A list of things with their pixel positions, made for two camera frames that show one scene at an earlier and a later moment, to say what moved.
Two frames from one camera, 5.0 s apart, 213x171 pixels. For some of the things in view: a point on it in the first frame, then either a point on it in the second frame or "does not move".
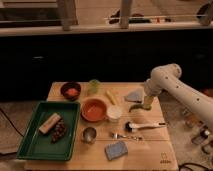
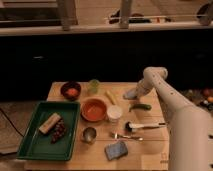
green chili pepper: x=136 y=106 does not move
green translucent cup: x=93 y=86 does not move
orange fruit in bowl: x=72 y=92 does not move
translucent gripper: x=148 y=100 to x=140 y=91
